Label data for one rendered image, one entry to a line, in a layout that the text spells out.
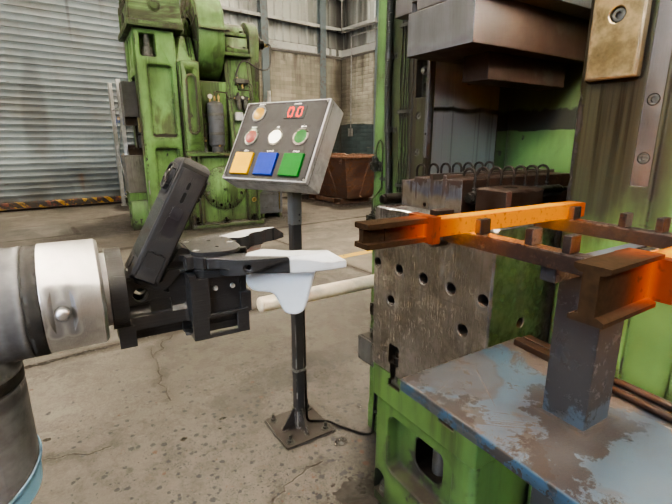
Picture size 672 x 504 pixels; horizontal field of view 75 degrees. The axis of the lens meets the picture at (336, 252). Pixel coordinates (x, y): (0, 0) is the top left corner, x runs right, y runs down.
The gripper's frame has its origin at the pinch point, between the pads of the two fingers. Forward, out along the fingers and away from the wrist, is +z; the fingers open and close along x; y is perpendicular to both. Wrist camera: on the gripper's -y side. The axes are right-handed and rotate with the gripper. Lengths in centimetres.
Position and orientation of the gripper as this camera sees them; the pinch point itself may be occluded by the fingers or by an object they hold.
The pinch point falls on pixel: (312, 240)
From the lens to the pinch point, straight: 47.2
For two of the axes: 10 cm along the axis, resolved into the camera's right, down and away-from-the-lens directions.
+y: 0.0, 9.7, 2.5
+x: 5.1, 2.1, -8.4
